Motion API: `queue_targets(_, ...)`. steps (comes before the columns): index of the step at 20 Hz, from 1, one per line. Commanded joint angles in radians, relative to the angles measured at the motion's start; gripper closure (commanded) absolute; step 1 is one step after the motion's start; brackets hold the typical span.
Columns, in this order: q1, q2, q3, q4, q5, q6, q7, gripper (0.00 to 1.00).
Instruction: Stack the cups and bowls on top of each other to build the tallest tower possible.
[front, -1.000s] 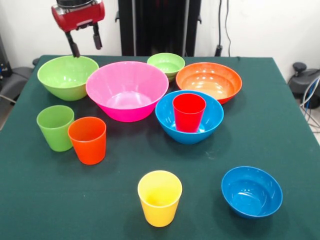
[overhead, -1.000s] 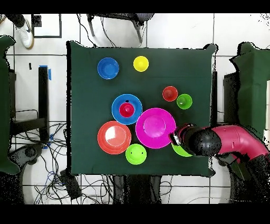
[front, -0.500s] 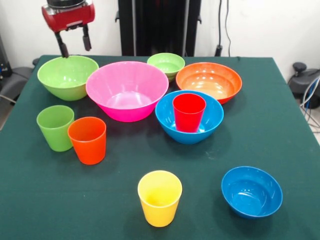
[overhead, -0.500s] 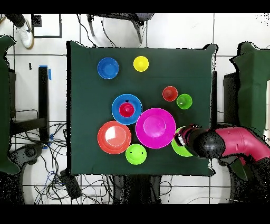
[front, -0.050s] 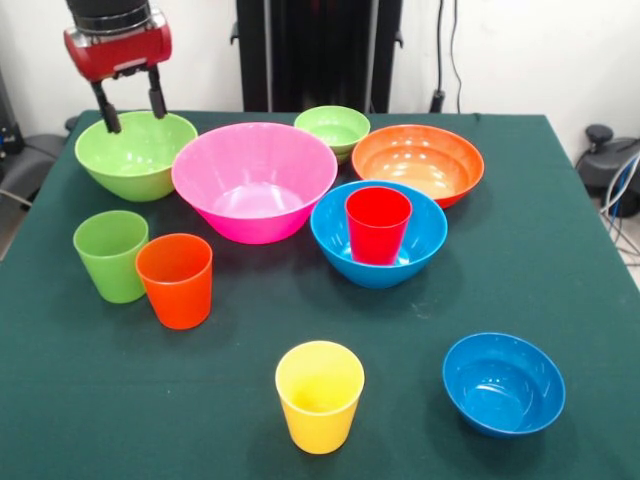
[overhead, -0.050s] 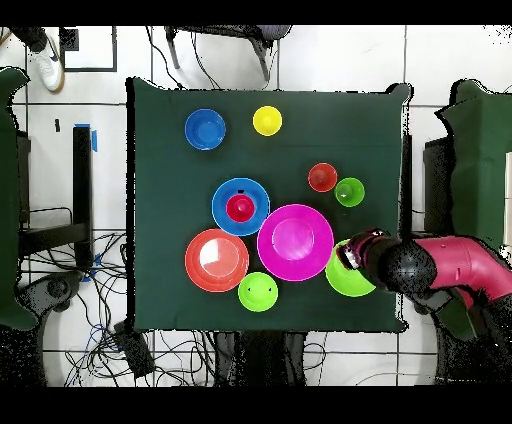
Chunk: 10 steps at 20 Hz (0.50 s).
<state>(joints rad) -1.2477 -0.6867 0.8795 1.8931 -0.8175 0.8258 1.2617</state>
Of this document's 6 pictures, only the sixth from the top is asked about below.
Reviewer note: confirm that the large green bowl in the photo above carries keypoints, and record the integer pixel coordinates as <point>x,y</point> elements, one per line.
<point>344,282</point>

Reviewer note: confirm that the red cup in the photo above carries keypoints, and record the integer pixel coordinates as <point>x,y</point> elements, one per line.
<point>240,208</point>

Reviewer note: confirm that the light blue bowl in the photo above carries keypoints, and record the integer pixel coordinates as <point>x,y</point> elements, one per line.
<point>222,216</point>

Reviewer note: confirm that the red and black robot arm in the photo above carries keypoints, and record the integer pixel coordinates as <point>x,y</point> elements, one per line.
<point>460,260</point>

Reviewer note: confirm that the large pink bowl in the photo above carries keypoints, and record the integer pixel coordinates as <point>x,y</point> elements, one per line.
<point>295,244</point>

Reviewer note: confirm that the green cup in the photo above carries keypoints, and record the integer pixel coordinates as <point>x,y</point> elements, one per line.
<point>350,192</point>

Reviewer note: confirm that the orange cup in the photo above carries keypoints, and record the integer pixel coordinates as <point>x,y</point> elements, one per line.
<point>322,178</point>

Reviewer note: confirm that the small green bowl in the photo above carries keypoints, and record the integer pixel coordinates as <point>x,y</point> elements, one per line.
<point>258,291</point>

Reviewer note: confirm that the black metal stand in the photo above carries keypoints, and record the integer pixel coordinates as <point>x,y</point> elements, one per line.
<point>436,180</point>
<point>82,180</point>

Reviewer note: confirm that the orange bowl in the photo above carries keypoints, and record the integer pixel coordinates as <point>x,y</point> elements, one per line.
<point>218,260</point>

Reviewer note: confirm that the yellow cup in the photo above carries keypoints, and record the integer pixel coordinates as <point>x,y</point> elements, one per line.
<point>267,120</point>

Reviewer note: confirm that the green cloth side table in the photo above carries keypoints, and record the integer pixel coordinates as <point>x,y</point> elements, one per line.
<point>8,200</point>
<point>480,160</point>

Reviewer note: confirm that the small dark blue bowl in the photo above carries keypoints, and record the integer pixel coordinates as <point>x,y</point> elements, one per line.
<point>205,130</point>

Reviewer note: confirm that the dark green table cloth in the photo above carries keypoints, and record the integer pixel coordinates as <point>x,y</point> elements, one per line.
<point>180,168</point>

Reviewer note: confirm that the grey chair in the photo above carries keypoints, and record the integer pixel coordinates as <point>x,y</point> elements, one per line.
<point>272,32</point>

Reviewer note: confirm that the black power strip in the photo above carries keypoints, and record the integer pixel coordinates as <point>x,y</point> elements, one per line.
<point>134,348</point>

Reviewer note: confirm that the blue tape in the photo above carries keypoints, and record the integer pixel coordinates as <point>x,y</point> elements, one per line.
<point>94,140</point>

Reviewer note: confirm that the person's foot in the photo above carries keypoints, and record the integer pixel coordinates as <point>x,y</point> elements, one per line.
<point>48,70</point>

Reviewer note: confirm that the person's leg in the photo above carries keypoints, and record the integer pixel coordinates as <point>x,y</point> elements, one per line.
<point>30,38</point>

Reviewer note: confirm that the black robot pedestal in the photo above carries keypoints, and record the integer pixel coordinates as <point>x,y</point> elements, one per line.
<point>264,360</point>

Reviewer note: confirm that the black square frame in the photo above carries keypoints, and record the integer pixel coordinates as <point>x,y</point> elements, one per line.
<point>68,40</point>

